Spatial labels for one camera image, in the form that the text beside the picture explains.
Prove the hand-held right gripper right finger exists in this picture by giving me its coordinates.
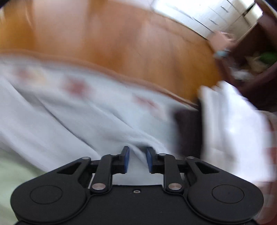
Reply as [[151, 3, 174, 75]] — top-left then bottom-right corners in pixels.
[[146, 147, 219, 194]]

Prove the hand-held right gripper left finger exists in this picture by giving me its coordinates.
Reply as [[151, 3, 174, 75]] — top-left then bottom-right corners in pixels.
[[57, 146, 130, 194]]

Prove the light grey t-shirt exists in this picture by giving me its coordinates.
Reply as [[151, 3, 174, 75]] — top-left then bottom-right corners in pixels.
[[0, 87, 180, 186]]

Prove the dark brown folded garment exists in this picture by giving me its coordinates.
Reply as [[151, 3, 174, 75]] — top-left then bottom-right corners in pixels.
[[173, 107, 205, 163]]

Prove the white folded garment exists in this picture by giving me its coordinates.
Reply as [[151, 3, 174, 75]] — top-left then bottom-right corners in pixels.
[[198, 81, 274, 183]]

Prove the dark wooden desk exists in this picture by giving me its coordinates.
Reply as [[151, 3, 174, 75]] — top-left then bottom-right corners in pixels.
[[213, 0, 277, 112]]

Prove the light blue bottle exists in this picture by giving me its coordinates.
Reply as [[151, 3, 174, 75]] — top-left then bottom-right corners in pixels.
[[214, 50, 230, 59]]

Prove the white plastic wrap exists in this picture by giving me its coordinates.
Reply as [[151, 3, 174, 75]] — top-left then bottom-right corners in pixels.
[[230, 55, 267, 80]]

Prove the green item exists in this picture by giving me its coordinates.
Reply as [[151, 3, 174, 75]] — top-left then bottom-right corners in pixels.
[[258, 51, 277, 65]]

